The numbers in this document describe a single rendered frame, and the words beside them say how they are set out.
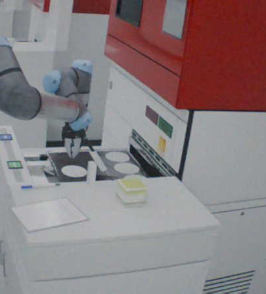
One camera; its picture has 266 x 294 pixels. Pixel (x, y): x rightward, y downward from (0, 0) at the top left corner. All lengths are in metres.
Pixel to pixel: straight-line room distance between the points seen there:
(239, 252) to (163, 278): 0.72
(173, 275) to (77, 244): 0.38
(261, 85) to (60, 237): 0.97
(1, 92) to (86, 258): 0.54
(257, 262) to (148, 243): 1.00
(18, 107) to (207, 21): 0.75
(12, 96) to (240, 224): 1.25
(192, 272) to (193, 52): 0.74
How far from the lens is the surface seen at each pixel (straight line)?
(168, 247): 1.52
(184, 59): 1.67
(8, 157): 1.85
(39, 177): 1.88
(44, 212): 1.49
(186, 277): 1.64
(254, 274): 2.43
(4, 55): 1.28
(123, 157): 2.08
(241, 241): 2.21
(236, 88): 1.82
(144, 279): 1.56
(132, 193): 1.55
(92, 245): 1.40
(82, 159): 2.02
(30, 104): 1.28
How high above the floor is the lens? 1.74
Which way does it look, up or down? 22 degrees down
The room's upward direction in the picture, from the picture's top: 8 degrees clockwise
